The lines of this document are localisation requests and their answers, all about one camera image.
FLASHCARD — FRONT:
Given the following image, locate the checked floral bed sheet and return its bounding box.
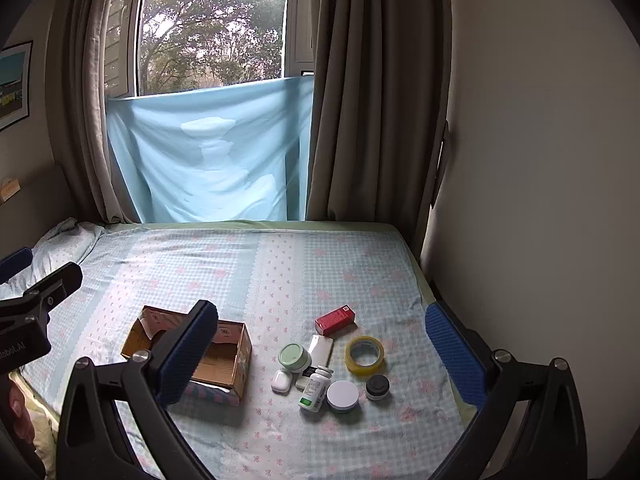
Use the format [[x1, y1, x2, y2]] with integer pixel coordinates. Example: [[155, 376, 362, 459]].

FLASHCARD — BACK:
[[0, 222, 473, 480]]

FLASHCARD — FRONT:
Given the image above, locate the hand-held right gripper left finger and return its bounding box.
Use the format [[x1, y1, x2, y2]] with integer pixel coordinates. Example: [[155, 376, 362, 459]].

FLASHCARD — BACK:
[[56, 300, 221, 480]]

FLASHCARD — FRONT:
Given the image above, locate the wall poster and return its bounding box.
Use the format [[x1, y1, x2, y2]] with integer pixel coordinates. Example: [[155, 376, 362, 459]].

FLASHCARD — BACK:
[[0, 40, 35, 133]]

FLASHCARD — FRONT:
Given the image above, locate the person's left hand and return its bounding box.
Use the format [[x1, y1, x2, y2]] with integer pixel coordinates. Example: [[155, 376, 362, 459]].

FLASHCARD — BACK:
[[7, 380, 36, 466]]

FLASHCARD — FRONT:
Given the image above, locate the pale green mattress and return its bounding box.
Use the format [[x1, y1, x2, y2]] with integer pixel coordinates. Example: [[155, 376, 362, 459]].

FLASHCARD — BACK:
[[102, 219, 483, 416]]

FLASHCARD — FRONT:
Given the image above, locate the white pill bottle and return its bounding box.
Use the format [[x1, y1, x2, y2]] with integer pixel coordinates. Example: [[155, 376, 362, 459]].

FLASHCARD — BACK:
[[298, 366, 335, 413]]

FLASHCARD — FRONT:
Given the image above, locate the small black-lidded white jar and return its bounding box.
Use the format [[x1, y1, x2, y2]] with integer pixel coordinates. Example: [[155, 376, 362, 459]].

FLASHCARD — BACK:
[[364, 375, 391, 402]]

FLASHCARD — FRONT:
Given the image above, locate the pale green cream jar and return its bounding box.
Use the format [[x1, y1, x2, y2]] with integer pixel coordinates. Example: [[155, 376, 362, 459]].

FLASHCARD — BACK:
[[278, 343, 312, 375]]

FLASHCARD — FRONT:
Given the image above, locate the light blue hanging cloth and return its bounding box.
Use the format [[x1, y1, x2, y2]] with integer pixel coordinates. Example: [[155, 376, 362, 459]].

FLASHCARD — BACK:
[[106, 74, 316, 224]]

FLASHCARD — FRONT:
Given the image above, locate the grey-brown curtain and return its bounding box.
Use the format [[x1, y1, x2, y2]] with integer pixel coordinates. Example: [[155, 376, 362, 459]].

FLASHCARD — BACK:
[[47, 0, 151, 226], [287, 0, 453, 223]]

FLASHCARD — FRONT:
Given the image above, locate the window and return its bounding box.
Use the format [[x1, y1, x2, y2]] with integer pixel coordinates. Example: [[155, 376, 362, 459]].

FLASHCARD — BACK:
[[105, 0, 316, 98]]

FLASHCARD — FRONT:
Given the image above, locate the white-lidded dark green jar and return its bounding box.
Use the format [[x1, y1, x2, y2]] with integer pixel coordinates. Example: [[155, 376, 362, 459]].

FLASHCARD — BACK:
[[326, 380, 361, 415]]

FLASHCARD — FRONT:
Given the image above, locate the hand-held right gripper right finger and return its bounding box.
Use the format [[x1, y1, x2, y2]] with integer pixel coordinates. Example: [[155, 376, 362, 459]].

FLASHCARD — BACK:
[[424, 302, 589, 480]]

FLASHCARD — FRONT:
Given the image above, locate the yellow tape roll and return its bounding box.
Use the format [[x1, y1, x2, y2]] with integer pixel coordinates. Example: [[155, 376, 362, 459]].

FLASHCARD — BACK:
[[345, 336, 387, 375]]

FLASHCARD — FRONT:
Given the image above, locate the cardboard box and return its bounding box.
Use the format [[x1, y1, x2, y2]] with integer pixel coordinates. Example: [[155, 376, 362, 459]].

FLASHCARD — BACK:
[[120, 305, 253, 406]]

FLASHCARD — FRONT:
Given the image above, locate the small red box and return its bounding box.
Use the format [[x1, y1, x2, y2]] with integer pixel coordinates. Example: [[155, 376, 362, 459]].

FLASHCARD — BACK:
[[315, 305, 357, 337]]

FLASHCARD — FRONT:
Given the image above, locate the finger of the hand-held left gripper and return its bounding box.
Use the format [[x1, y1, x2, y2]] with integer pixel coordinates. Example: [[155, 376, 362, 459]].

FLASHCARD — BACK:
[[0, 261, 84, 319], [0, 247, 35, 284]]

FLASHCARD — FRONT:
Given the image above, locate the white remote control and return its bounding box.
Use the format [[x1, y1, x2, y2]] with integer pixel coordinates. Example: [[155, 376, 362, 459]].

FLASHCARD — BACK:
[[301, 334, 335, 376]]

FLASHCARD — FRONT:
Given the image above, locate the checked pillow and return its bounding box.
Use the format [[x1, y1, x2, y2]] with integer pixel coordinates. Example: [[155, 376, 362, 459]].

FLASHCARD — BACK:
[[0, 217, 106, 302]]

